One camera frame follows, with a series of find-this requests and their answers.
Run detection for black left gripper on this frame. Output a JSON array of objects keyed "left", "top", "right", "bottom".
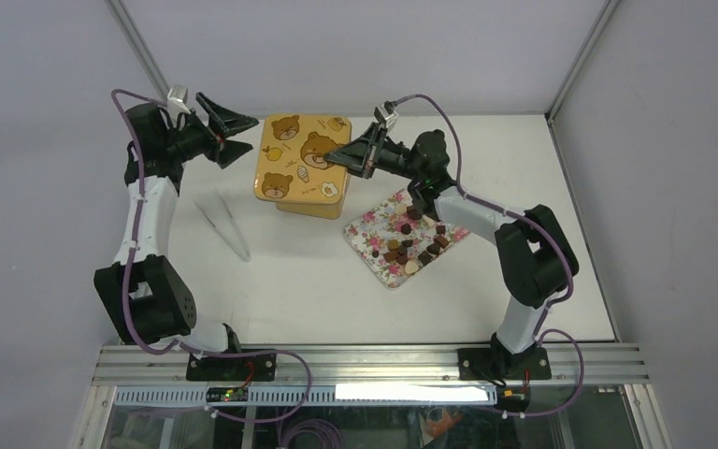
[{"left": 162, "top": 94, "right": 257, "bottom": 167}]

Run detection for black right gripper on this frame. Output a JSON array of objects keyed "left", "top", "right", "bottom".
[{"left": 323, "top": 123, "right": 425, "bottom": 183}]

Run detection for silver tin lid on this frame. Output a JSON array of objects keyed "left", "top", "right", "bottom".
[{"left": 253, "top": 113, "right": 352, "bottom": 206}]

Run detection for silver metal tongs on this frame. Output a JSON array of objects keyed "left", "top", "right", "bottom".
[{"left": 194, "top": 189, "right": 251, "bottom": 263}]

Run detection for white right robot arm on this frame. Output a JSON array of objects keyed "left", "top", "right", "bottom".
[{"left": 324, "top": 123, "right": 579, "bottom": 379}]

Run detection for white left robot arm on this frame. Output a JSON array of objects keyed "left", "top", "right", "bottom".
[{"left": 93, "top": 86, "right": 259, "bottom": 380}]

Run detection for yellow tin box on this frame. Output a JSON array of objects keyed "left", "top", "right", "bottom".
[{"left": 276, "top": 177, "right": 350, "bottom": 220}]

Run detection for floral rectangular tray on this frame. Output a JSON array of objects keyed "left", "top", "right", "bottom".
[{"left": 343, "top": 189, "right": 469, "bottom": 289}]

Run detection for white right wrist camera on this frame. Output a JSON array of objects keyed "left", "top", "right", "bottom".
[{"left": 374, "top": 101, "right": 399, "bottom": 131}]

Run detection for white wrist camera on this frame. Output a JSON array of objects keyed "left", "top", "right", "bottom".
[
  {"left": 166, "top": 84, "right": 192, "bottom": 119},
  {"left": 374, "top": 101, "right": 399, "bottom": 131}
]

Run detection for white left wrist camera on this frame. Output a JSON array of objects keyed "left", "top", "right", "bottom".
[{"left": 166, "top": 84, "right": 192, "bottom": 119}]

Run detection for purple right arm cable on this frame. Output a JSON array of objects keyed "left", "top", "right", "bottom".
[{"left": 393, "top": 94, "right": 585, "bottom": 417}]

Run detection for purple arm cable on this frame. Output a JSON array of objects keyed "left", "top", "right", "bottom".
[
  {"left": 109, "top": 88, "right": 314, "bottom": 427},
  {"left": 393, "top": 94, "right": 585, "bottom": 417}
]

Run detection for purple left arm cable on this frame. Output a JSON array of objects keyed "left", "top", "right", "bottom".
[{"left": 109, "top": 88, "right": 314, "bottom": 427}]

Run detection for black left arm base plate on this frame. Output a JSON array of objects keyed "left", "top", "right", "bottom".
[{"left": 185, "top": 349, "right": 277, "bottom": 383}]

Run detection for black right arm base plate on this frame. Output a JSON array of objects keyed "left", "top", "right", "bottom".
[{"left": 456, "top": 346, "right": 552, "bottom": 381}]

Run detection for white slotted cable duct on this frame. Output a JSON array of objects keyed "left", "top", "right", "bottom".
[{"left": 115, "top": 384, "right": 496, "bottom": 408}]

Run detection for aluminium frame rail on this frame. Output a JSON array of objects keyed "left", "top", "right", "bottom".
[{"left": 92, "top": 342, "right": 651, "bottom": 386}]

